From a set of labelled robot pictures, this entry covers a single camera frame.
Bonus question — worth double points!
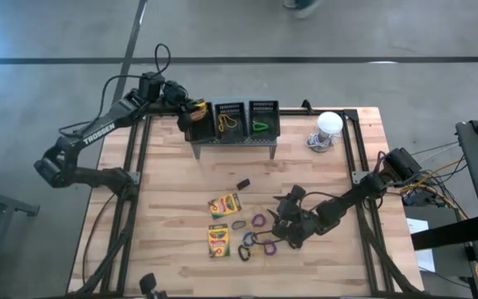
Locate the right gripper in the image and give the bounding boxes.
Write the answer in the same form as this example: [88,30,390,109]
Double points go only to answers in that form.
[266,184,321,250]

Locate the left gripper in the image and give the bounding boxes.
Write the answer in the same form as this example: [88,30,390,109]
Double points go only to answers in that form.
[171,94,201,134]

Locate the black mesh basket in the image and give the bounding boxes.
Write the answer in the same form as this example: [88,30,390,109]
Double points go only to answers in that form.
[214,100,250,140]
[183,101,217,143]
[248,99,281,139]

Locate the grey perforated metal shelf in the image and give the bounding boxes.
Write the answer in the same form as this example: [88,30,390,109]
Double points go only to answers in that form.
[184,98,281,160]

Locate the white paper sheet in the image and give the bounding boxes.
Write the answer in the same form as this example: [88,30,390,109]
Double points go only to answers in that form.
[406,218,437,273]

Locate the person's shoe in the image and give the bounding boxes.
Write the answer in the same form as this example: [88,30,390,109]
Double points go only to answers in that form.
[283,0,323,20]

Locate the black cart beam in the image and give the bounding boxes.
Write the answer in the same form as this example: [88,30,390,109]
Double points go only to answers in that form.
[411,215,478,251]

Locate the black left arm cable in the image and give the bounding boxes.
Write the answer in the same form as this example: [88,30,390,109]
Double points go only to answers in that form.
[58,43,172,136]

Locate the white lamp cord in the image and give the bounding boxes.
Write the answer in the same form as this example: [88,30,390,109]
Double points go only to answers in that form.
[306,132,334,153]

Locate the black aluminium table frame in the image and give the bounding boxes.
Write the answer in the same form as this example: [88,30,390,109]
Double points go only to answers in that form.
[76,99,422,298]

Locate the coloured cable bundle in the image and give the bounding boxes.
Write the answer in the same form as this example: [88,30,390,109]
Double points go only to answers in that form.
[400,143,471,221]

